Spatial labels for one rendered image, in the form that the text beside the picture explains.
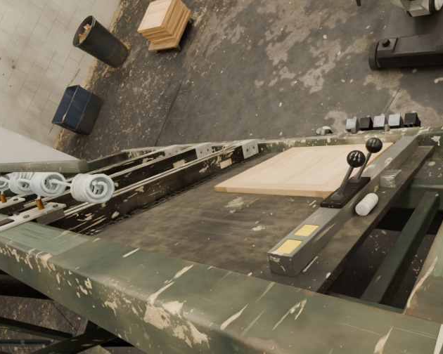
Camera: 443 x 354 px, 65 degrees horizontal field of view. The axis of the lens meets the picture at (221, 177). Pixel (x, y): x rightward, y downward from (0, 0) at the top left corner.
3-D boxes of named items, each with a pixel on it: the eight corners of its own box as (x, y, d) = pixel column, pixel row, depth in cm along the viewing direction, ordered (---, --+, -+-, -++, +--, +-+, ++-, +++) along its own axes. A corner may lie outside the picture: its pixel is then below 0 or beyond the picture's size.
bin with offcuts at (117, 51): (135, 41, 522) (98, 12, 476) (122, 71, 515) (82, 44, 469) (118, 44, 557) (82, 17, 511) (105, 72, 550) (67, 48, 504)
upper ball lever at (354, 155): (345, 202, 80) (370, 152, 72) (339, 208, 77) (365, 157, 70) (330, 194, 81) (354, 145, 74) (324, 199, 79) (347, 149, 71)
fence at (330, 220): (418, 146, 127) (418, 135, 126) (294, 277, 59) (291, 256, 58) (403, 147, 131) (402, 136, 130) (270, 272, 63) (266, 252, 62)
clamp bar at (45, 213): (261, 152, 173) (254, 104, 167) (7, 269, 88) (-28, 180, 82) (246, 153, 179) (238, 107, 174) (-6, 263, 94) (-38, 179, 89)
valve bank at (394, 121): (437, 124, 155) (427, 97, 138) (435, 154, 152) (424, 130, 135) (331, 133, 188) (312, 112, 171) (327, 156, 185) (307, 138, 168)
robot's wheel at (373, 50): (382, 52, 252) (373, 34, 238) (389, 51, 248) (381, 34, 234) (373, 76, 249) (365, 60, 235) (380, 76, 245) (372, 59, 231)
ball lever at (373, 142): (363, 186, 88) (387, 140, 81) (358, 191, 85) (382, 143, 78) (349, 178, 90) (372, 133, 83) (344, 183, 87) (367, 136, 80)
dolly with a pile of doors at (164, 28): (198, 16, 432) (175, -7, 403) (183, 53, 424) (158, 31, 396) (169, 23, 474) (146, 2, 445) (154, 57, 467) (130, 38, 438)
